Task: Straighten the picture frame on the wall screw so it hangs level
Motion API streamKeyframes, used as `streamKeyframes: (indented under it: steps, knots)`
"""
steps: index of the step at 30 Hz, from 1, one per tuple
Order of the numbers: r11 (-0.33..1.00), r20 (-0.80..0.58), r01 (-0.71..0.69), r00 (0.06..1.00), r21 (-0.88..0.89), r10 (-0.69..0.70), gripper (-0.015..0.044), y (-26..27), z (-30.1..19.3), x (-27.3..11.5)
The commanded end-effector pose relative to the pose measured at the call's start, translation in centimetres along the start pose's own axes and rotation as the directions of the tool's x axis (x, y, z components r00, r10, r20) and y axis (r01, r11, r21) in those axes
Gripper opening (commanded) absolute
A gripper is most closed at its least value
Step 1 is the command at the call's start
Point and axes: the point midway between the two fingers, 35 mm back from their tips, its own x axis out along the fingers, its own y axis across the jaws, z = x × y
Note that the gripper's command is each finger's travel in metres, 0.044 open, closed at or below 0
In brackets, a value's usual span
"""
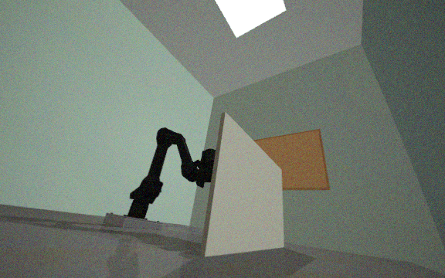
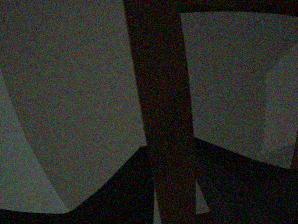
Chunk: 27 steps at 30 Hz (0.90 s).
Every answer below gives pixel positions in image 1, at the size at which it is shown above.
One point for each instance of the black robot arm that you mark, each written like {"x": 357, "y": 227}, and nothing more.
{"x": 151, "y": 186}

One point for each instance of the beige flat panel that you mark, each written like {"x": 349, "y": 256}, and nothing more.
{"x": 245, "y": 209}

